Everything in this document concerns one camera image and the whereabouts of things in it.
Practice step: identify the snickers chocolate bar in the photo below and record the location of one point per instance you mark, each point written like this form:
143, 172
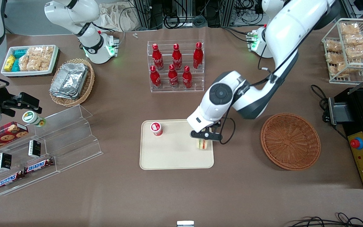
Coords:
9, 180
39, 165

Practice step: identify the clear acrylic bottle rack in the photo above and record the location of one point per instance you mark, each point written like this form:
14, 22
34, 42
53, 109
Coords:
200, 85

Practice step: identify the triangle sandwich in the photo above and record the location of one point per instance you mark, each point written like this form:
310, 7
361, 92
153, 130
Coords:
202, 145

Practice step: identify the oval tan wicker basket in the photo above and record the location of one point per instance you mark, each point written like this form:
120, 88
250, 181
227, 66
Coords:
89, 85

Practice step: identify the cup with green lid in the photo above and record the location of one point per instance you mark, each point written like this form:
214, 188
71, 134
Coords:
30, 117

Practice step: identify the clear rice cracker bag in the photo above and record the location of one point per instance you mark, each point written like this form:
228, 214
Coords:
24, 63
34, 64
45, 63
48, 51
34, 51

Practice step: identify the white device edge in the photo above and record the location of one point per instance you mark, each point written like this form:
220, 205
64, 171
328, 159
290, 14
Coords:
185, 224

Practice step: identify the beige cloth bag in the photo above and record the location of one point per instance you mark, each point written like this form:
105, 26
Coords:
115, 15

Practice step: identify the red cookie box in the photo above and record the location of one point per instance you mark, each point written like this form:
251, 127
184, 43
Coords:
2, 134

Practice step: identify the teal snack packet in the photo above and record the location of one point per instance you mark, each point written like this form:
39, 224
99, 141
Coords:
20, 53
16, 65

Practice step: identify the aluminium foil container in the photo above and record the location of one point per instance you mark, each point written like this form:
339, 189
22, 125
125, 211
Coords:
61, 95
69, 77

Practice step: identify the small black box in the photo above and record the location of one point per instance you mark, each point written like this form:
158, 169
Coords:
4, 161
34, 148

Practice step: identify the beige plastic tray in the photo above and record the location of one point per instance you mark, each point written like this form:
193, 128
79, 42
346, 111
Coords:
175, 154

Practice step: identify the bagged fried snack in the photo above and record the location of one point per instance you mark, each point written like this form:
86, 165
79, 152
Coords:
350, 28
341, 69
355, 39
334, 58
333, 46
359, 51

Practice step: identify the red cola bottle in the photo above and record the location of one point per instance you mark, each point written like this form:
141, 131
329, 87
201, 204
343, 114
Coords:
177, 59
158, 60
155, 79
198, 58
173, 78
187, 79

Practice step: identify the red cup with white lid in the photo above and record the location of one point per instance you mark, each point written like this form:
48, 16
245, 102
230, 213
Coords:
157, 129

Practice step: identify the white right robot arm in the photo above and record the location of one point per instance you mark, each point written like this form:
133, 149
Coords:
74, 12

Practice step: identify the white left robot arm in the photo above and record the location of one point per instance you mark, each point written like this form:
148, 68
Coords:
288, 25

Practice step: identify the white rectangular snack bin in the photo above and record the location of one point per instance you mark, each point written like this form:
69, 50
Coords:
27, 73

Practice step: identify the black machine with yellow panel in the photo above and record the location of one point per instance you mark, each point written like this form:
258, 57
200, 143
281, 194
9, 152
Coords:
358, 104

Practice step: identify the round brown wicker basket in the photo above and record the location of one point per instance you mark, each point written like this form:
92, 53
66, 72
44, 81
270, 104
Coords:
290, 142

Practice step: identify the yellow snack packet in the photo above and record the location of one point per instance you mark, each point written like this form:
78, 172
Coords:
9, 63

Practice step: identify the grey socket box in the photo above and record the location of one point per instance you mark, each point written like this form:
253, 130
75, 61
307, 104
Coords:
340, 112

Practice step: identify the clear acrylic step shelf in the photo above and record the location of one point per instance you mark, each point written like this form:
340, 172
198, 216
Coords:
74, 142

